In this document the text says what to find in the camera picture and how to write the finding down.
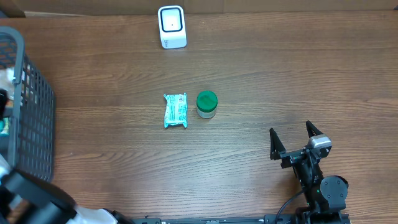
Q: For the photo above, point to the grey plastic mesh basket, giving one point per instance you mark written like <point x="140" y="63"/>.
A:
<point x="30" y="109"/>

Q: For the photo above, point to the green lid jar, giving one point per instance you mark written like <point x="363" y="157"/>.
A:
<point x="207" y="103"/>

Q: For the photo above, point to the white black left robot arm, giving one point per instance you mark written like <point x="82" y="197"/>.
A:
<point x="47" y="202"/>

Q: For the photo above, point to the small teal tissue pack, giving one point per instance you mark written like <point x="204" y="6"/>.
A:
<point x="4" y="127"/>

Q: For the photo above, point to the cardboard backdrop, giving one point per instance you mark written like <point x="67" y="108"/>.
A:
<point x="22" y="8"/>

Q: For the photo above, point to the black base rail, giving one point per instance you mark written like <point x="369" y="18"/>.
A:
<point x="266" y="219"/>

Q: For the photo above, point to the teal snack packet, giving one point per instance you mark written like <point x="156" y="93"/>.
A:
<point x="175" y="110"/>

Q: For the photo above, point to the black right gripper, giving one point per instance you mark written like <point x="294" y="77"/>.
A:
<point x="290" y="157"/>

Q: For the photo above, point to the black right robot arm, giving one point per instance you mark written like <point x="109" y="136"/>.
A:
<point x="323" y="194"/>

